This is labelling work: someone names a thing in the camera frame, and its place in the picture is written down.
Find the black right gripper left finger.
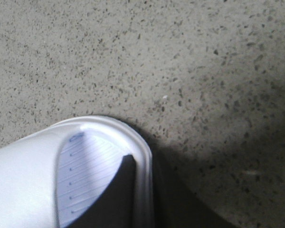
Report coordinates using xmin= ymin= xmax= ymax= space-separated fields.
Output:
xmin=69 ymin=155 xmax=136 ymax=228

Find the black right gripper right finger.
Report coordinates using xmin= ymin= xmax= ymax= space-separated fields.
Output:
xmin=152 ymin=152 xmax=235 ymax=228

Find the light blue slipper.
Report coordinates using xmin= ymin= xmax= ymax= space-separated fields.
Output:
xmin=0 ymin=116 xmax=154 ymax=228

